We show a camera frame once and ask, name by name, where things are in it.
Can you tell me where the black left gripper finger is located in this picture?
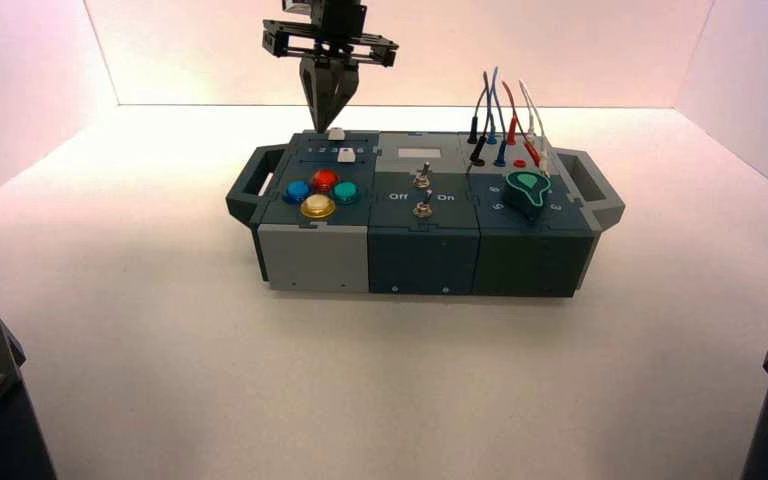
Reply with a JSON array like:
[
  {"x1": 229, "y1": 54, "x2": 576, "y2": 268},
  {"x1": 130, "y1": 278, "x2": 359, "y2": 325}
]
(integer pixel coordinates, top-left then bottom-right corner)
[
  {"x1": 326, "y1": 62, "x2": 361, "y2": 132},
  {"x1": 299, "y1": 56, "x2": 335, "y2": 134}
]

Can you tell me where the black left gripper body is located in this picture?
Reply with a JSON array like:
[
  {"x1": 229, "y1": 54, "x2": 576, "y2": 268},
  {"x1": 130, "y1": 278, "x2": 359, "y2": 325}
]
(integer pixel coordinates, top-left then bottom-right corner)
[{"x1": 261, "y1": 0, "x2": 401, "y2": 70}]

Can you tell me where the blue dome push button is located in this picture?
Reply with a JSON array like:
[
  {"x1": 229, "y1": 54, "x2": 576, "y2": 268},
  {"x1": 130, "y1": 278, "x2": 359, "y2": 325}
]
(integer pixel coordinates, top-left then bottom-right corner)
[{"x1": 281, "y1": 181, "x2": 313, "y2": 206}]

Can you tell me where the green dome push button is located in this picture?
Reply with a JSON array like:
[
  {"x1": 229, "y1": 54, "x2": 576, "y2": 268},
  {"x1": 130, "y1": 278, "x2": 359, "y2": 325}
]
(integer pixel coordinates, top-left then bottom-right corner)
[{"x1": 329, "y1": 182, "x2": 362, "y2": 207}]

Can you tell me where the yellow dome push button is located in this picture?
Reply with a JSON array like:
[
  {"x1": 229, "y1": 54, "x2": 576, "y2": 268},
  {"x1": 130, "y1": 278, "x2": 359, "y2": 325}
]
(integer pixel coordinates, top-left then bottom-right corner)
[{"x1": 299, "y1": 194, "x2": 337, "y2": 221}]

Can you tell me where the dark teal control box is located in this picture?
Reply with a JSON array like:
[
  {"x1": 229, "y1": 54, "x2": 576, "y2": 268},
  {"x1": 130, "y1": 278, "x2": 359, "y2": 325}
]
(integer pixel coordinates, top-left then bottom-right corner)
[{"x1": 224, "y1": 129, "x2": 626, "y2": 299}]

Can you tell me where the green pointer rotary knob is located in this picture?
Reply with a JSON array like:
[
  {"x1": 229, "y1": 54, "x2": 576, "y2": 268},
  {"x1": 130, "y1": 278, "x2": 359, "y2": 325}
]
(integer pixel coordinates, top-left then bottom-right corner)
[{"x1": 500, "y1": 170, "x2": 552, "y2": 223}]

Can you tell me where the black jumper cable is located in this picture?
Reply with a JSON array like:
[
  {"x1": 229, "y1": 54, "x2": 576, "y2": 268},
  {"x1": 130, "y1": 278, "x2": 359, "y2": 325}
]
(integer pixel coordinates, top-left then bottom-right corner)
[{"x1": 466, "y1": 71, "x2": 491, "y2": 168}]

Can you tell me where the blue jumper cable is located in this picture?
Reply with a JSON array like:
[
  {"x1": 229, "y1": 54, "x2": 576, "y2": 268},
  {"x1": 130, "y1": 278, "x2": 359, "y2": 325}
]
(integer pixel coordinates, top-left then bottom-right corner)
[{"x1": 485, "y1": 66, "x2": 507, "y2": 168}]

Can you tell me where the red jumper cable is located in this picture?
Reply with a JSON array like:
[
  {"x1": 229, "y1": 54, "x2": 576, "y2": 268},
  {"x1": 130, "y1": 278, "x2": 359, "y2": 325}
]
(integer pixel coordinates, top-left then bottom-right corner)
[{"x1": 501, "y1": 80, "x2": 542, "y2": 168}]

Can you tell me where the white jumper cable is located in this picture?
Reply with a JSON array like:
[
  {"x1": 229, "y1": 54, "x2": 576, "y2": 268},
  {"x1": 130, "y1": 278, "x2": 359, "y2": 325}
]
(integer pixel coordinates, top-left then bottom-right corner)
[{"x1": 517, "y1": 79, "x2": 551, "y2": 176}]

